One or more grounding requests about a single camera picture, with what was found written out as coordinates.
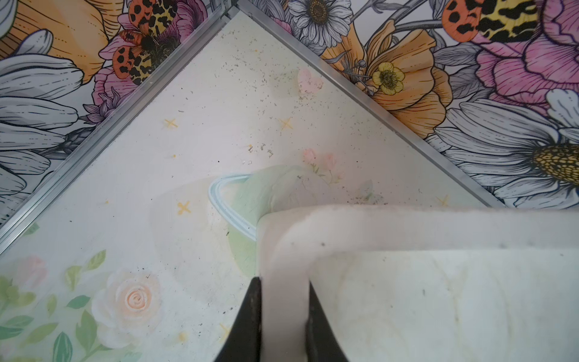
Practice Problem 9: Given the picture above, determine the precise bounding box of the white plastic drawer unit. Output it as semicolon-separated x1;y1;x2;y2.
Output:
258;205;578;361

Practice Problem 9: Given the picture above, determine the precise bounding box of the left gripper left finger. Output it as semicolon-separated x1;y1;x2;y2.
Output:
214;277;262;362

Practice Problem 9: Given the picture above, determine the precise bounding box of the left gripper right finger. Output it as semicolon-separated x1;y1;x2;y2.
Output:
305;284;348;362

